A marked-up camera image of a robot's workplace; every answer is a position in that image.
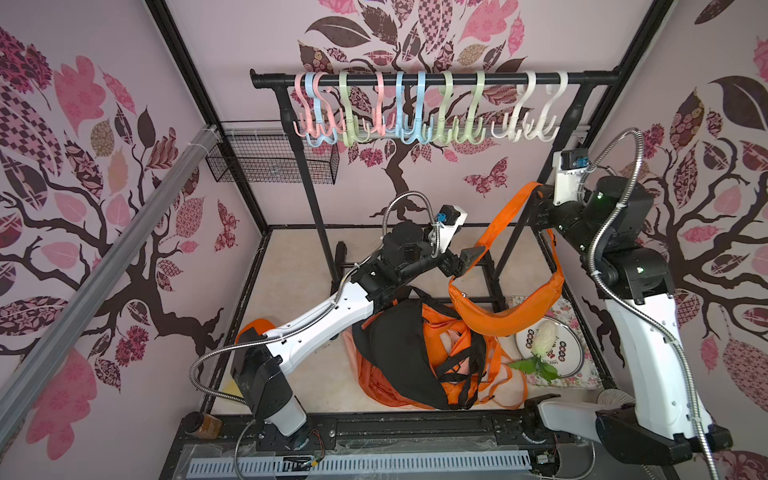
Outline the orange sling bag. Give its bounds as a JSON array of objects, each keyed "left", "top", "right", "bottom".
[{"left": 448, "top": 182, "right": 565, "bottom": 337}]

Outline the black bag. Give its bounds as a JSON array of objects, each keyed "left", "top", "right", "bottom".
[{"left": 351, "top": 286, "right": 488, "bottom": 410}]

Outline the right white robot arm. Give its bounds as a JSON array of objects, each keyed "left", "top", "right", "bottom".
[{"left": 528, "top": 128, "right": 732, "bottom": 479}]

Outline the white hook right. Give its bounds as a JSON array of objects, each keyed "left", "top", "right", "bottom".
[{"left": 525, "top": 70, "right": 570, "bottom": 143}]

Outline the white hook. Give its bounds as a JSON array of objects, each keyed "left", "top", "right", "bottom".
[
  {"left": 490, "top": 71, "right": 537, "bottom": 142},
  {"left": 525, "top": 70, "right": 570, "bottom": 143}
]

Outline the white hook left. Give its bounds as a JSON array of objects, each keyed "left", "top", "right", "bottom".
[{"left": 490, "top": 71, "right": 537, "bottom": 142}]

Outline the green hook right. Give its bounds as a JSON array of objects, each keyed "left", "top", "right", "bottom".
[{"left": 454, "top": 71, "right": 486, "bottom": 145}]

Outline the green hook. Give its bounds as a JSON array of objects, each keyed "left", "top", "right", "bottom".
[
  {"left": 338, "top": 71, "right": 371, "bottom": 148},
  {"left": 454, "top": 71, "right": 486, "bottom": 145},
  {"left": 432, "top": 71, "right": 454, "bottom": 146}
]

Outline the pink hook middle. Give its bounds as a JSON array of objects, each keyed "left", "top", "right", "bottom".
[{"left": 373, "top": 72, "right": 387, "bottom": 138}]

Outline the pink hook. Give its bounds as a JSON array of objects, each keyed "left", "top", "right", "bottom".
[
  {"left": 293, "top": 72, "right": 327, "bottom": 139},
  {"left": 373, "top": 72, "right": 387, "bottom": 138}
]

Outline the green hook left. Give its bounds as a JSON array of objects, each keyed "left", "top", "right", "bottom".
[{"left": 338, "top": 71, "right": 371, "bottom": 148}]

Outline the green hook middle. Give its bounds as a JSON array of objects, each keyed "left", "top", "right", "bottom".
[{"left": 432, "top": 71, "right": 454, "bottom": 146}]

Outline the pink hook far left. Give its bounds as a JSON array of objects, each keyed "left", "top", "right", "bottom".
[{"left": 293, "top": 72, "right": 327, "bottom": 139}]

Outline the blue hook left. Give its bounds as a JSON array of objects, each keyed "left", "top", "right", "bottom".
[{"left": 304, "top": 72, "right": 339, "bottom": 148}]

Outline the black clothes rack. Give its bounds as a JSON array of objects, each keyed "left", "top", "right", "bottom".
[{"left": 250, "top": 68, "right": 620, "bottom": 310}]

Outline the orange bags pile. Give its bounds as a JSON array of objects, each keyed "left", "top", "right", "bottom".
[{"left": 343, "top": 299, "right": 529, "bottom": 412}]

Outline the white artificial flower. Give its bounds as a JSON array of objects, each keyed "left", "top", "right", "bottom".
[{"left": 510, "top": 320, "right": 559, "bottom": 383}]

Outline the floral cloth mat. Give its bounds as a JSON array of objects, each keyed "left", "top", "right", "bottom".
[{"left": 514, "top": 298, "right": 602, "bottom": 390}]

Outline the orange plastic bowl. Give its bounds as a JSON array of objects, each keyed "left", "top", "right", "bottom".
[{"left": 235, "top": 318, "right": 274, "bottom": 344}]

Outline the brown jar black lid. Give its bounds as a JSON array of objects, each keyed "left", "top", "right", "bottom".
[{"left": 181, "top": 411, "right": 223, "bottom": 440}]

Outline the grey aluminium beam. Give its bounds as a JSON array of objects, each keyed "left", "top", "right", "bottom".
[{"left": 1, "top": 125, "right": 220, "bottom": 447}]

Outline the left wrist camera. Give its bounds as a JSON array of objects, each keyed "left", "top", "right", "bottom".
[{"left": 437, "top": 205, "right": 468, "bottom": 243}]

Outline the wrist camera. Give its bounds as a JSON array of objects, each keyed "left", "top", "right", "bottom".
[
  {"left": 552, "top": 148, "right": 589, "bottom": 206},
  {"left": 437, "top": 205, "right": 468, "bottom": 243}
]

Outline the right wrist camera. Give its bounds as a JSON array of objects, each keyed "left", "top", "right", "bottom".
[{"left": 552, "top": 148, "right": 589, "bottom": 206}]

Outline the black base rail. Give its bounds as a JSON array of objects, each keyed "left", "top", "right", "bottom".
[{"left": 257, "top": 411, "right": 559, "bottom": 452}]

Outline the white slotted cable duct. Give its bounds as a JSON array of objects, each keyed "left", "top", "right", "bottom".
[{"left": 185, "top": 451, "right": 534, "bottom": 480}]

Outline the black wire basket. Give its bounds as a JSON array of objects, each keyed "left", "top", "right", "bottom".
[{"left": 206, "top": 131, "right": 340, "bottom": 185}]

